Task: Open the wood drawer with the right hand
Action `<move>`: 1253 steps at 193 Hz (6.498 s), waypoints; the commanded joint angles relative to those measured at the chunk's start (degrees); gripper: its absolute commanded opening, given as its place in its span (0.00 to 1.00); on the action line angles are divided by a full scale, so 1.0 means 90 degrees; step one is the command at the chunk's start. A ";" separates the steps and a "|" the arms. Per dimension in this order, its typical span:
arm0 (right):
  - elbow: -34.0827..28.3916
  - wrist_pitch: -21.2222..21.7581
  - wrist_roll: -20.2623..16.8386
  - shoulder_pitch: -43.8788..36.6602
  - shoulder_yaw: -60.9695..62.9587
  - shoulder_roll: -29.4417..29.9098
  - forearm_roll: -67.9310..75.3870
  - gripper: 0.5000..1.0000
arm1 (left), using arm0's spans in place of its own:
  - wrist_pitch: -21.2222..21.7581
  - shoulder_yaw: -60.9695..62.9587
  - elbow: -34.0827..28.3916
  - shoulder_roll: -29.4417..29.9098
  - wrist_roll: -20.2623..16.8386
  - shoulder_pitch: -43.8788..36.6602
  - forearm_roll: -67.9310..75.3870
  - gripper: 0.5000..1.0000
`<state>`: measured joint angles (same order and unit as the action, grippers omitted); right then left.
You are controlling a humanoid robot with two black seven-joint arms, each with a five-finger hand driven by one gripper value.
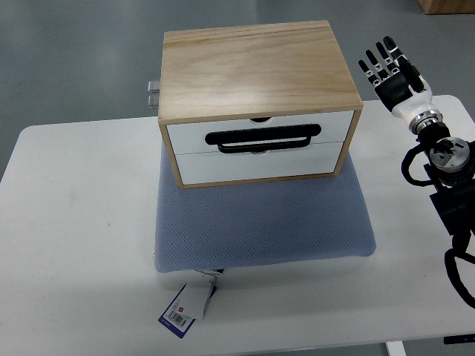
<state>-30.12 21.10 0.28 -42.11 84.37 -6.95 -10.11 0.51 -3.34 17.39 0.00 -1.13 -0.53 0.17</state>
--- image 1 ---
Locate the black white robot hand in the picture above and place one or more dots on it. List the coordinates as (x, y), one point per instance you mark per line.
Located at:
(400, 86)

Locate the black drawer handle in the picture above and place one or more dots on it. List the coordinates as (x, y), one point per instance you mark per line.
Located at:
(259, 140)

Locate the white drawer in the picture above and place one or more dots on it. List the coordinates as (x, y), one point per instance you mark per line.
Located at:
(190, 138)
(212, 167)

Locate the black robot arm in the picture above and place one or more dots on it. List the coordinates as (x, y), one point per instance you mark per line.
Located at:
(450, 170)

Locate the wooden drawer cabinet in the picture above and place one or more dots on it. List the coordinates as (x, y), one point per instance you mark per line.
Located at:
(254, 72)

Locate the blue mesh cushion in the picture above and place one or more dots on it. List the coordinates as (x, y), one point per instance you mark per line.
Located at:
(260, 224)

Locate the grey metal clamp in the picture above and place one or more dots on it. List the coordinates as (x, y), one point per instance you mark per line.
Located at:
(153, 93)

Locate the black table control panel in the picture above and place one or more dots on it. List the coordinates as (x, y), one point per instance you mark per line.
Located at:
(459, 339)

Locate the white table leg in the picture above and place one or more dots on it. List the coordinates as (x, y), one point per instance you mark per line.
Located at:
(395, 348)

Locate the white blue product tag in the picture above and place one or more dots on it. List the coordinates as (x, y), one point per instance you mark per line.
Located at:
(189, 304)

